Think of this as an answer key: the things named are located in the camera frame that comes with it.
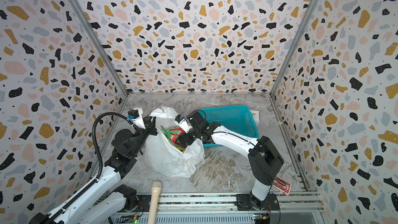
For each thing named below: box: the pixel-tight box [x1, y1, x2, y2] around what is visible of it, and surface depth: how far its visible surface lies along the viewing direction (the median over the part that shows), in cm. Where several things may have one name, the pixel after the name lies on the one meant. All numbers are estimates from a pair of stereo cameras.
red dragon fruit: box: [160, 125, 184, 144], surface depth 79 cm
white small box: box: [249, 109, 260, 122], surface depth 105 cm
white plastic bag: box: [144, 106, 205, 178], surface depth 76 cm
